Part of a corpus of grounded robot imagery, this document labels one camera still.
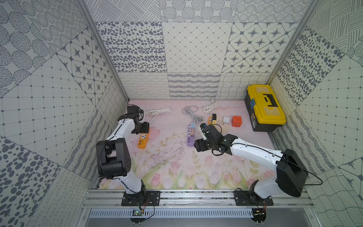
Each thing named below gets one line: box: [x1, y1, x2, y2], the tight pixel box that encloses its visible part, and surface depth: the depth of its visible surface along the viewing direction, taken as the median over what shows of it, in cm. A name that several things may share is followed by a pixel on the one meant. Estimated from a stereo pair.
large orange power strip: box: [137, 133, 149, 149], surface depth 95 cm
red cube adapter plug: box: [231, 115, 243, 128], surface depth 103 cm
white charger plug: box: [223, 116, 230, 125], surface depth 109 cm
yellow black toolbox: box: [244, 84, 287, 132], surface depth 97 cm
